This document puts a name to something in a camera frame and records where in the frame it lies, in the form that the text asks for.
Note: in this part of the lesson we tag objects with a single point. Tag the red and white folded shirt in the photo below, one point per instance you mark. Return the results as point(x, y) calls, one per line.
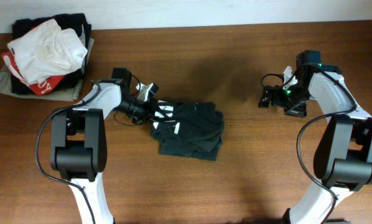
point(42, 88)

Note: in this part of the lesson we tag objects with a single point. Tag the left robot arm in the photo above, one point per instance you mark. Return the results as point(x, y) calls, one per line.
point(78, 145)

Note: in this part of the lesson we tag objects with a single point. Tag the grey folded shirt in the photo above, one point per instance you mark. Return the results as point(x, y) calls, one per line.
point(10, 86)

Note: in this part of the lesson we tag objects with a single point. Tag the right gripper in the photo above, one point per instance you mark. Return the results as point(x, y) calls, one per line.
point(298, 111)

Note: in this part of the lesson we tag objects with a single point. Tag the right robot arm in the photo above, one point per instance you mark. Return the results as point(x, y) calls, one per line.
point(343, 158)

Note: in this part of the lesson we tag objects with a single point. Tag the black folded shirt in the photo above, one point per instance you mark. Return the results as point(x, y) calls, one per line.
point(78, 23)

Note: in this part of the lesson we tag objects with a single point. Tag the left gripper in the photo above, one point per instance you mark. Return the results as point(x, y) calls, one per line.
point(150, 112)

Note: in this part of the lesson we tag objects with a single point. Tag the dark teal t-shirt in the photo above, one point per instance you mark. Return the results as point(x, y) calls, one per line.
point(188, 129)

